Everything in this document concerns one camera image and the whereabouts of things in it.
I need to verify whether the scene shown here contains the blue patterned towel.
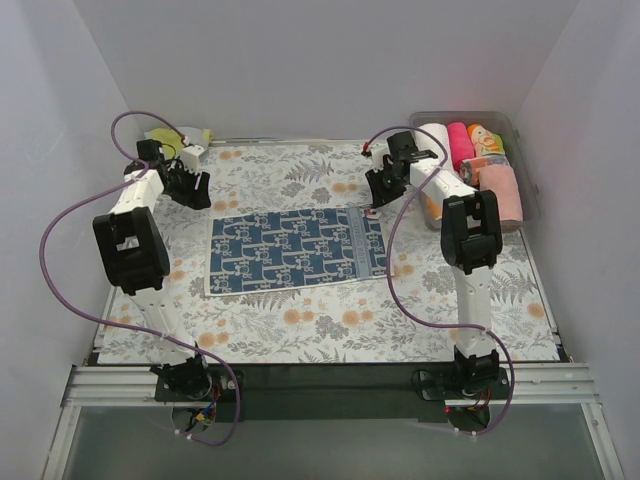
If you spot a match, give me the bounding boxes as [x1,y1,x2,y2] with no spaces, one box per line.
[204,206,388,297]

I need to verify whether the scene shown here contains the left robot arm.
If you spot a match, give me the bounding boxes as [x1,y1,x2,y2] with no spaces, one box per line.
[92,139,213,400]

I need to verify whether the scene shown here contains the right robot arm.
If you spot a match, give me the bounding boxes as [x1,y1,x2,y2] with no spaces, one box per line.
[361,126,503,398]

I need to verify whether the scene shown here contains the yellow and grey cloths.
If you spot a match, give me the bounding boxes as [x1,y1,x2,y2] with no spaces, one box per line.
[144,126,213,152]

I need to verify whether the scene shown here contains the white rolled towel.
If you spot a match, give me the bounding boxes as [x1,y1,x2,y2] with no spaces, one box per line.
[414,123,455,174]

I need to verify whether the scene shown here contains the hot pink rolled towel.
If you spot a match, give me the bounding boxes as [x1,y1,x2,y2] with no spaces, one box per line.
[447,122,475,172]

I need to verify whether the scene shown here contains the small patterned rolled towel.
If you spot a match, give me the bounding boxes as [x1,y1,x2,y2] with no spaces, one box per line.
[459,155,510,187]

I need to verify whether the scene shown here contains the clear plastic bin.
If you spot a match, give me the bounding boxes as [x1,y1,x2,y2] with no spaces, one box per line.
[409,111,540,231]

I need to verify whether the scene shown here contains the orange cartoon rolled towel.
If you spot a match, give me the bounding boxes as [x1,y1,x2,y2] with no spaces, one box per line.
[467,124,505,157]

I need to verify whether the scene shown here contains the light pink rolled towel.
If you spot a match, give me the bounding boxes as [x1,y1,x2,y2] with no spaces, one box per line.
[479,165,523,222]

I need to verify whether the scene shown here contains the floral table mat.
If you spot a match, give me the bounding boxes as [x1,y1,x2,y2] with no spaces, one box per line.
[97,142,561,365]

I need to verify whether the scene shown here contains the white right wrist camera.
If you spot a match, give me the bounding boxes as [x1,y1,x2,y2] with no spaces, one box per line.
[361,143,390,164]

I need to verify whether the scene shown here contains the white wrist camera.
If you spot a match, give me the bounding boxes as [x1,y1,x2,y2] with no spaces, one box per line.
[361,143,390,164]
[179,145,207,174]

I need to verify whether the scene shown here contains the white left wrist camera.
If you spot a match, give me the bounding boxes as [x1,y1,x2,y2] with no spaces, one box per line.
[179,145,207,174]

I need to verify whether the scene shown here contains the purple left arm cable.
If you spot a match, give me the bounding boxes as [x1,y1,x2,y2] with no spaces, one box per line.
[39,110,244,446]

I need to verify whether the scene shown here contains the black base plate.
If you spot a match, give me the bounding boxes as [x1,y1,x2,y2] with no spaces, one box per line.
[154,364,513,424]

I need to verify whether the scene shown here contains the aluminium frame rail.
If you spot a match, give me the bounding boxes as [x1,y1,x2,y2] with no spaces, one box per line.
[63,363,600,406]

